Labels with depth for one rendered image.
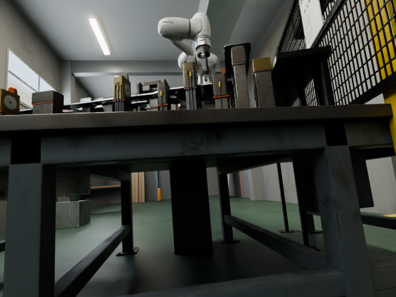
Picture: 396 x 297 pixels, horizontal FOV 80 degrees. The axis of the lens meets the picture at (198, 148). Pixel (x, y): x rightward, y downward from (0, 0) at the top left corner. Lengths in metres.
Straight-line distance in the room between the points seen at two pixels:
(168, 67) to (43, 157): 6.29
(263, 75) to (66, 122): 0.85
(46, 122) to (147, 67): 6.27
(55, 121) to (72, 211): 3.74
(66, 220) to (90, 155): 3.76
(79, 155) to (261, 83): 0.82
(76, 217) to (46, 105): 3.11
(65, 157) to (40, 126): 0.09
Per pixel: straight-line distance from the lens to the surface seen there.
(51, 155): 0.70
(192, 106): 1.03
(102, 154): 0.66
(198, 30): 1.44
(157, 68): 6.86
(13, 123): 0.71
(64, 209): 4.41
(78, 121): 0.65
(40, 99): 1.44
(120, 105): 1.19
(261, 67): 1.18
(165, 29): 1.42
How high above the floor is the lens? 0.50
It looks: 9 degrees up
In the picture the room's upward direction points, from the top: 4 degrees counter-clockwise
